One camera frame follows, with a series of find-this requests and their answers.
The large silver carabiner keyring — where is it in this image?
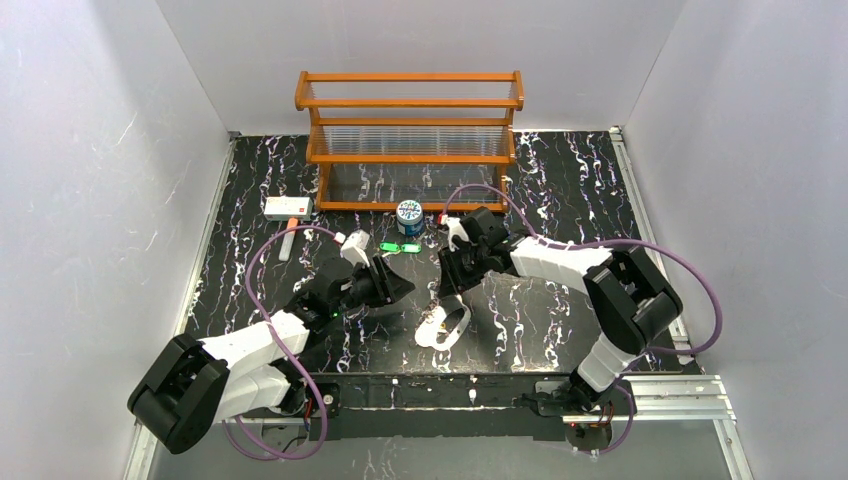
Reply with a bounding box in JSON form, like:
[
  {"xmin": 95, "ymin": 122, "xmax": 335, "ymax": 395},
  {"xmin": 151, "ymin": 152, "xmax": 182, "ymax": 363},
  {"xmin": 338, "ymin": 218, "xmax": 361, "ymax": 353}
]
[{"xmin": 414, "ymin": 295, "xmax": 471, "ymax": 352}]

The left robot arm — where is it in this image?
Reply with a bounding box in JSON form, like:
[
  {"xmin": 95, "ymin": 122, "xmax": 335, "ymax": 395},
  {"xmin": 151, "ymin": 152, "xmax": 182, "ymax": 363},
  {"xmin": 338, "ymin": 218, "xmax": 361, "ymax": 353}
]
[{"xmin": 127, "ymin": 256, "xmax": 415, "ymax": 454}]

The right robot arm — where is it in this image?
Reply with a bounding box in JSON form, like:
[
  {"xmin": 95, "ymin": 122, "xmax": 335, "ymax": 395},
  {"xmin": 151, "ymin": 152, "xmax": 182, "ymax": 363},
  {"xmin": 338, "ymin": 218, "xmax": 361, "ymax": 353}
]
[{"xmin": 438, "ymin": 207, "xmax": 683, "ymax": 410}]

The green key tag left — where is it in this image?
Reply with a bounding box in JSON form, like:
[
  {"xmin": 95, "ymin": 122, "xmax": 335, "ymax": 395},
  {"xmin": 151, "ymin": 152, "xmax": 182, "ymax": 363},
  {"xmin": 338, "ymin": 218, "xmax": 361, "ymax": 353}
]
[{"xmin": 379, "ymin": 242, "xmax": 402, "ymax": 256}]

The green key tag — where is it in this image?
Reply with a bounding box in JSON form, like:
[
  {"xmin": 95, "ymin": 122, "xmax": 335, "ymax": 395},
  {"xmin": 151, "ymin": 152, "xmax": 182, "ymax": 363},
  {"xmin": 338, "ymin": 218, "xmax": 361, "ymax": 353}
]
[
  {"xmin": 379, "ymin": 242, "xmax": 402, "ymax": 256},
  {"xmin": 401, "ymin": 243, "xmax": 422, "ymax": 254}
]

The green key tag right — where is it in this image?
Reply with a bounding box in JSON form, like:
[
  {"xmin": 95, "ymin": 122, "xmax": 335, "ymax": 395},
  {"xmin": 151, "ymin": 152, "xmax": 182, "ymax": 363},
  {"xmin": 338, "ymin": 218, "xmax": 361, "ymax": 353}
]
[{"xmin": 401, "ymin": 243, "xmax": 422, "ymax": 254}]

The blue round jar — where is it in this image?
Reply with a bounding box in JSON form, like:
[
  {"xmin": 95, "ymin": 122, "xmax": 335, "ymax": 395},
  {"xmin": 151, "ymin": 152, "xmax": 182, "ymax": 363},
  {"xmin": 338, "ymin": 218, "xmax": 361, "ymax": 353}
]
[{"xmin": 395, "ymin": 200, "xmax": 424, "ymax": 237}]

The orange white tube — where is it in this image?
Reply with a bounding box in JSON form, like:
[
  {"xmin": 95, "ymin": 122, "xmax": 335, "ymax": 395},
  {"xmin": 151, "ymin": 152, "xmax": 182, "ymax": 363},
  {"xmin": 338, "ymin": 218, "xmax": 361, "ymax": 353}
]
[{"xmin": 278, "ymin": 218, "xmax": 299, "ymax": 262}]

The white red small box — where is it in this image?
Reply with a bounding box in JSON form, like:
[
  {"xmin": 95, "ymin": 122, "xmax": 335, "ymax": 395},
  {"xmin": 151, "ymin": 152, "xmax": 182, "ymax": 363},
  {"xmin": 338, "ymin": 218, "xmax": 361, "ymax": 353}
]
[{"xmin": 263, "ymin": 196, "xmax": 314, "ymax": 221}]

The orange wooden shelf rack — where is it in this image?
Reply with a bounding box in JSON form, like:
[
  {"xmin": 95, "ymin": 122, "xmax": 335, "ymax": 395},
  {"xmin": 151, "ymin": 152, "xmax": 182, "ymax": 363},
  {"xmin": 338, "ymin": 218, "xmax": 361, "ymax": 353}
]
[{"xmin": 294, "ymin": 70, "xmax": 525, "ymax": 212}]

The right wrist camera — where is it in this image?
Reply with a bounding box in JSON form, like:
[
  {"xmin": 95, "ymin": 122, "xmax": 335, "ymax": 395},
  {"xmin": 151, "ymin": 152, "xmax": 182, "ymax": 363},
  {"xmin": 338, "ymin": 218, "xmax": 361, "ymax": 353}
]
[{"xmin": 438, "ymin": 214, "xmax": 470, "ymax": 252}]

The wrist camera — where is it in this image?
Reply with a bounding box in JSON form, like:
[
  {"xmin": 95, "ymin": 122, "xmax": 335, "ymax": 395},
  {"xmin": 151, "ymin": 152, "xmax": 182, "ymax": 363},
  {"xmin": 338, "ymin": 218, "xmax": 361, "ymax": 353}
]
[
  {"xmin": 438, "ymin": 214, "xmax": 470, "ymax": 252},
  {"xmin": 340, "ymin": 230, "xmax": 370, "ymax": 267}
]

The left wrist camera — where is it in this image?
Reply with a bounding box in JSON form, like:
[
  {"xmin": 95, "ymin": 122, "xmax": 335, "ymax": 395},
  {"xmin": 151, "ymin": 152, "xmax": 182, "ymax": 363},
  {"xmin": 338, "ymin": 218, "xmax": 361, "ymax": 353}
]
[{"xmin": 340, "ymin": 230, "xmax": 370, "ymax": 267}]

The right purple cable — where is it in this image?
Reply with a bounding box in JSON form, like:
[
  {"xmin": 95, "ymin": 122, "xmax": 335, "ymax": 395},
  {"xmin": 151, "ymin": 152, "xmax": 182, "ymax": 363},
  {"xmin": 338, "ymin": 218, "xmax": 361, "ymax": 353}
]
[{"xmin": 440, "ymin": 183, "xmax": 724, "ymax": 455}]

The purple cable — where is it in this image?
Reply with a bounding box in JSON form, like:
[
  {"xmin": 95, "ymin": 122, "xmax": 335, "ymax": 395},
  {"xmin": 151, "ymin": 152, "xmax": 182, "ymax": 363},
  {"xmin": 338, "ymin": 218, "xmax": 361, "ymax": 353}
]
[
  {"xmin": 221, "ymin": 225, "xmax": 349, "ymax": 462},
  {"xmin": 440, "ymin": 183, "xmax": 724, "ymax": 455}
]

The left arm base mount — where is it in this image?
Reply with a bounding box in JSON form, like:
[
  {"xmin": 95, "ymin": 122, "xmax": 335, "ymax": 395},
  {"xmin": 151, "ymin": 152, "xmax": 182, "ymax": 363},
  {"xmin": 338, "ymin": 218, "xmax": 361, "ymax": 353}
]
[{"xmin": 244, "ymin": 382, "xmax": 341, "ymax": 419}]

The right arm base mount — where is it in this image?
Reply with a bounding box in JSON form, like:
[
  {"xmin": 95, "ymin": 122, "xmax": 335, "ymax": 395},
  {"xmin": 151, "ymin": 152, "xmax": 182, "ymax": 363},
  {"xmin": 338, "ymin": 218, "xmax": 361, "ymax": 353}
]
[{"xmin": 513, "ymin": 384, "xmax": 633, "ymax": 423}]

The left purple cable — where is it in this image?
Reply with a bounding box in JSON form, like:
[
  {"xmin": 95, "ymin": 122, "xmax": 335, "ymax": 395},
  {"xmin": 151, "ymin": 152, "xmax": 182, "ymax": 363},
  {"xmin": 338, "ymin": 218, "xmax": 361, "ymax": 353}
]
[{"xmin": 221, "ymin": 225, "xmax": 349, "ymax": 462}]

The aluminium frame rail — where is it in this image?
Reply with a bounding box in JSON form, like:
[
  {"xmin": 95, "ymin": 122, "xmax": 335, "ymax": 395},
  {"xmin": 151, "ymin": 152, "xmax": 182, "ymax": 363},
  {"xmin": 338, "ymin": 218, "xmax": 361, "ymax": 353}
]
[{"xmin": 314, "ymin": 372, "xmax": 737, "ymax": 421}]

